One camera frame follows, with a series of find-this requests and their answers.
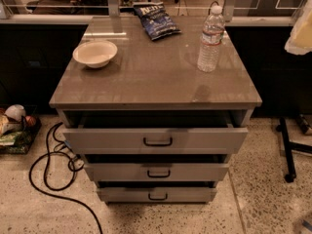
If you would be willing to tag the top grey drawer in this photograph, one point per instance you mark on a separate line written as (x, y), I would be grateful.
(153, 132)

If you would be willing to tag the basket of toy food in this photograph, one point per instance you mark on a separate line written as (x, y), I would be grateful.
(19, 126)

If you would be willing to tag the black stand base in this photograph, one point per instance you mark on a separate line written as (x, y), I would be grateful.
(289, 146)

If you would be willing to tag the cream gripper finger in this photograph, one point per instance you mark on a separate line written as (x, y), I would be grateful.
(300, 41)

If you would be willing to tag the person in white shirt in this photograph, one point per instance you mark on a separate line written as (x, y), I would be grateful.
(71, 7)

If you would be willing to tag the middle grey drawer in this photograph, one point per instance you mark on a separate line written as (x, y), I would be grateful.
(149, 168)

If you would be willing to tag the white paper bowl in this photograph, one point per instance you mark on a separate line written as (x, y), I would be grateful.
(95, 54)

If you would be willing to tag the grey drawer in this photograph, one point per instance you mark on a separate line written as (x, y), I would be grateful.
(149, 168)
(153, 132)
(158, 192)

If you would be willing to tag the bottom grey drawer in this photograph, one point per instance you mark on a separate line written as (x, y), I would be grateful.
(158, 192)

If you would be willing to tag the clear plastic water bottle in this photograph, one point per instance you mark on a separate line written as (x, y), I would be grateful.
(211, 38)

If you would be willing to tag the blue chip bag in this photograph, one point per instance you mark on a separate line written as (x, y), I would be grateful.
(156, 21)

